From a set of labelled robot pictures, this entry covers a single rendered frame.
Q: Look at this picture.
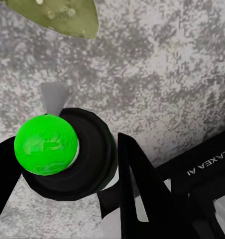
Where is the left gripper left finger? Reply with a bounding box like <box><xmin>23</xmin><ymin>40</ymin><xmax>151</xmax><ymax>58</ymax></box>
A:
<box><xmin>0</xmin><ymin>136</ymin><xmax>22</xmax><ymax>215</ymax></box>

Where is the insectifuge atomizer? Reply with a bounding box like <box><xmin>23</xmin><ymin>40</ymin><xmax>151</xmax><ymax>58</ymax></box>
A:
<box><xmin>14</xmin><ymin>81</ymin><xmax>119</xmax><ymax>202</ymax></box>

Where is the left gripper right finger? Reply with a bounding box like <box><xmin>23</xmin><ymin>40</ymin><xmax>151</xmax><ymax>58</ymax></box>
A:
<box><xmin>117</xmin><ymin>132</ymin><xmax>202</xmax><ymax>239</ymax></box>

